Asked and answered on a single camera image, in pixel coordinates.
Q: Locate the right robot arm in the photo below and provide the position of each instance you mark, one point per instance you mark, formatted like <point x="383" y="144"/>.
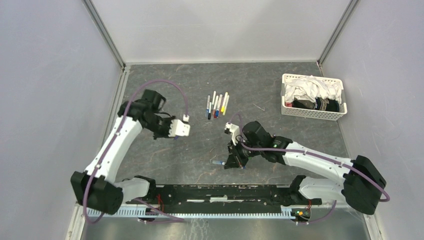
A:
<point x="356" y="182"/>

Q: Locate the white marker brown cap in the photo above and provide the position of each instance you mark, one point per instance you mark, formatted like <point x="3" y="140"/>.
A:
<point x="215" y="103"/>

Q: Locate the white plastic basket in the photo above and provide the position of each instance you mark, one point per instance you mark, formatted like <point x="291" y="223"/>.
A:
<point x="288" y="110"/>

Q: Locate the dark cloth in basket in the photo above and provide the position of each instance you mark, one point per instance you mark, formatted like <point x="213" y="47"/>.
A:
<point x="320" y="104"/>

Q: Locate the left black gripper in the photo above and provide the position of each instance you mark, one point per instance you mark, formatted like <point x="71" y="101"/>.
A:
<point x="166" y="133"/>

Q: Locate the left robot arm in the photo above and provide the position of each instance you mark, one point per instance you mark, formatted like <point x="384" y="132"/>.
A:
<point x="96" y="187"/>

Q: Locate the white pen blue cap barcode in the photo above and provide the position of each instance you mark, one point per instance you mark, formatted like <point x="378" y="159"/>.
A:
<point x="219" y="162"/>

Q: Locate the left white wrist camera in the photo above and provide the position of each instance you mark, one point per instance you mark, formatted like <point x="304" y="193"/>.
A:
<point x="180" y="128"/>

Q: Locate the white marker upper left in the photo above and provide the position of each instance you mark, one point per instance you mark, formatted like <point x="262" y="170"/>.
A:
<point x="213" y="99"/>

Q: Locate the white marker pale yellow cap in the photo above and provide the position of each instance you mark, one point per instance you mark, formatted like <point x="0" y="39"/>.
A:
<point x="226" y="106"/>

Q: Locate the white cloth in basket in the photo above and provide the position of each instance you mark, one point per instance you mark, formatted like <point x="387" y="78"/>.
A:
<point x="312" y="87"/>

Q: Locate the white cable comb strip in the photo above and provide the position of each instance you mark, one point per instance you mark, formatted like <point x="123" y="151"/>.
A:
<point x="139" y="211"/>

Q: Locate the white marker blue cap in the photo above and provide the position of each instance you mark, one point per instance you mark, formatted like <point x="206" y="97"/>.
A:
<point x="219" y="105"/>

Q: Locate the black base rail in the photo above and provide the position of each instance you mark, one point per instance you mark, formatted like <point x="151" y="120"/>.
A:
<point x="226" y="199"/>

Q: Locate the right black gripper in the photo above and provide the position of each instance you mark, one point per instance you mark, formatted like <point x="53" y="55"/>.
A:
<point x="234" y="159"/>

